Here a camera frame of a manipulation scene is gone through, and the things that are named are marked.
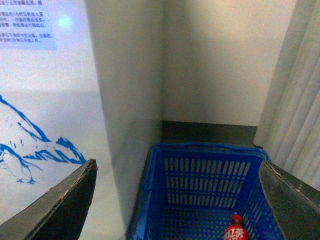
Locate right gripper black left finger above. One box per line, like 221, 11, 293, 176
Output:
0, 159, 97, 240

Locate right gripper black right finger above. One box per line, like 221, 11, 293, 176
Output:
258, 160, 320, 240

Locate blue plastic crate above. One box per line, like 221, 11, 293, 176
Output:
132, 142, 283, 240

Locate white vertical blinds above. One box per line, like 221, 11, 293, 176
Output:
253, 0, 320, 189

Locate red drink bottle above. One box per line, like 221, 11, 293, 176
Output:
223, 212, 250, 240

